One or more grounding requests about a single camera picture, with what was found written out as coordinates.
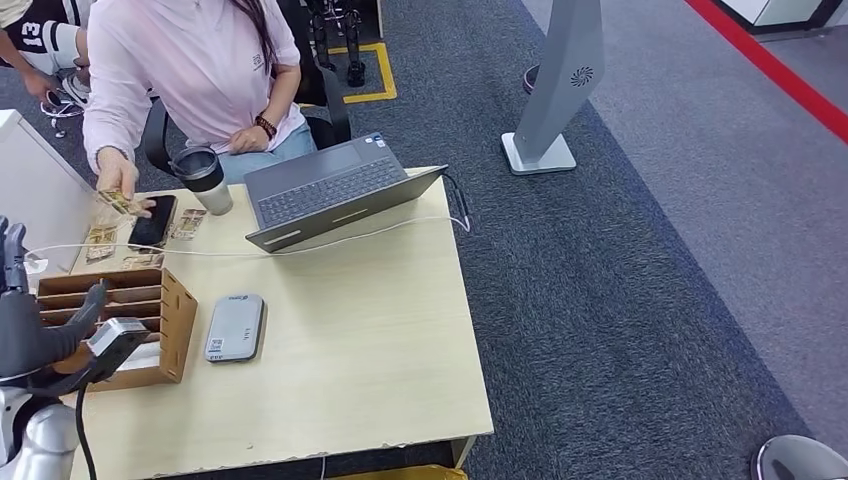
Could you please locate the white cabinet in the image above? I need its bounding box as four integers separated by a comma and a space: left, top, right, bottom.
0, 109, 97, 273

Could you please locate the steel tumbler with black rim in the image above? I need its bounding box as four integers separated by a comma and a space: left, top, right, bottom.
170, 146, 234, 217

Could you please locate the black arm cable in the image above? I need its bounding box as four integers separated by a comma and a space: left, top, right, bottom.
26, 370, 101, 480

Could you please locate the black laptop cable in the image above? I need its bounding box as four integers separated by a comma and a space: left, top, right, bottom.
442, 172, 472, 230

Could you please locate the white key card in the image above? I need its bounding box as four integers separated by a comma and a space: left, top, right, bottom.
115, 341, 162, 372

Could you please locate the grey kiosk stand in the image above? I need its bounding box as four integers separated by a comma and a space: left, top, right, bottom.
501, 0, 605, 176

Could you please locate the chrome stool base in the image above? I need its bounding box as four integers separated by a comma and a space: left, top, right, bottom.
42, 99, 84, 139

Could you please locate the wooden card organiser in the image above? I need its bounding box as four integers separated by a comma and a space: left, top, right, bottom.
36, 266, 199, 393

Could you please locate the white cable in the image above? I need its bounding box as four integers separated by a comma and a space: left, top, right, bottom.
23, 215, 472, 260

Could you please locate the person in numbered jersey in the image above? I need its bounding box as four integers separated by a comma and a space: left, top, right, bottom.
0, 0, 94, 111

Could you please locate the person's right hand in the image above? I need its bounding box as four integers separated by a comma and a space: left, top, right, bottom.
95, 146, 157, 220

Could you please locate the grey laptop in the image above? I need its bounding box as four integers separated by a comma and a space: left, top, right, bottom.
243, 132, 450, 254

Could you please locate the black office chair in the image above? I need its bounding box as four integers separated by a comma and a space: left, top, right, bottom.
142, 39, 352, 175

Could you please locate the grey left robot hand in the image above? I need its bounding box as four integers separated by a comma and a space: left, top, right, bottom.
0, 215, 111, 380

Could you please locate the patterned room key card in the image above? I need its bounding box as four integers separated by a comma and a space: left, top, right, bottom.
97, 190, 144, 217

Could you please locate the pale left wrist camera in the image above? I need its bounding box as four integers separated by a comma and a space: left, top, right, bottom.
86, 317, 152, 382

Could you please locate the person's left hand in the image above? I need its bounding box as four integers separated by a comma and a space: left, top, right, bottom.
229, 124, 272, 156

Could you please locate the grey card reader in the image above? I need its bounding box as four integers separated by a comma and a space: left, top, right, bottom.
203, 294, 266, 364

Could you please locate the black smartphone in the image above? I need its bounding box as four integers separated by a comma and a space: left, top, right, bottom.
127, 193, 179, 250

